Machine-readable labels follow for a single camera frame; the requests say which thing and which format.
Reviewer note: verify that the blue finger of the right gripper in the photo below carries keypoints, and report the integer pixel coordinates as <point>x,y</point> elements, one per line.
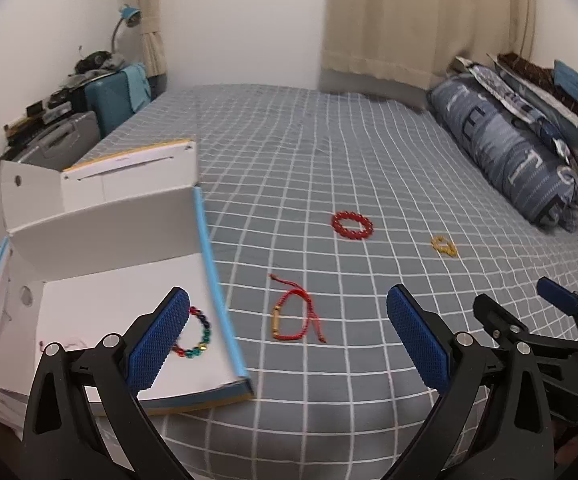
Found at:
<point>560,297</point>
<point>508,331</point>

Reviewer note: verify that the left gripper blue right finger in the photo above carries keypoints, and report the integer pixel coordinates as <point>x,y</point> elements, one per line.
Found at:
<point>513,439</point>

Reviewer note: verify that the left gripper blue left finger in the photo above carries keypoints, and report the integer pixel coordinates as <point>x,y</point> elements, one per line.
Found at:
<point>61,438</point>

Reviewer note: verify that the right hand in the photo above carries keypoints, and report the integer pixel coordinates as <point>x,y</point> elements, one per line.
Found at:
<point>565,436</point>

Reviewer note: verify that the grey checked bed sheet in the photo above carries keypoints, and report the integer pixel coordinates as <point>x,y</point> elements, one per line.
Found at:
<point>317,204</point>

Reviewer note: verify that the folded blue duvet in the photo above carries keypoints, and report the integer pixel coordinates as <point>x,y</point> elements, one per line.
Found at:
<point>541,185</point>

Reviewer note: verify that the blue yellow cardboard box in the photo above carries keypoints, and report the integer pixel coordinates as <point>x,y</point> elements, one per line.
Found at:
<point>89,249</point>

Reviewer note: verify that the blue patterned pillow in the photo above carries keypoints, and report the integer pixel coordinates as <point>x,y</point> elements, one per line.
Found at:
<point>535,106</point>

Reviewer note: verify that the brown patterned blanket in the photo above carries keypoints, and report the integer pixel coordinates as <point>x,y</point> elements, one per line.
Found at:
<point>542,77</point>

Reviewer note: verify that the grey suitcase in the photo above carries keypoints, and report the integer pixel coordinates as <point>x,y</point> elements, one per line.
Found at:
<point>60,146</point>

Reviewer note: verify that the beige window curtain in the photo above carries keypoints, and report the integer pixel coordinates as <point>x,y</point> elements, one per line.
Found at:
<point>415,42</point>

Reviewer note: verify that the clutter pile on suitcases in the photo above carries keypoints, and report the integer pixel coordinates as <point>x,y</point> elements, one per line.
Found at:
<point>67,99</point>

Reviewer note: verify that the teal suitcase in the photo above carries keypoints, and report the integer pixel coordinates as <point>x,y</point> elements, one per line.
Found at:
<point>108,97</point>

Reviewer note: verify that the light blue towel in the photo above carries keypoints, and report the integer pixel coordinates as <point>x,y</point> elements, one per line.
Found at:
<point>138,84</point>

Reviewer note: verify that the blue desk lamp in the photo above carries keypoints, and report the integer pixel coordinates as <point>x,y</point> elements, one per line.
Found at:
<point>130,17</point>

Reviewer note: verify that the beige side curtain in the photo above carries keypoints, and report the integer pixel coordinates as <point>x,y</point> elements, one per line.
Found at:
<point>151,39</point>

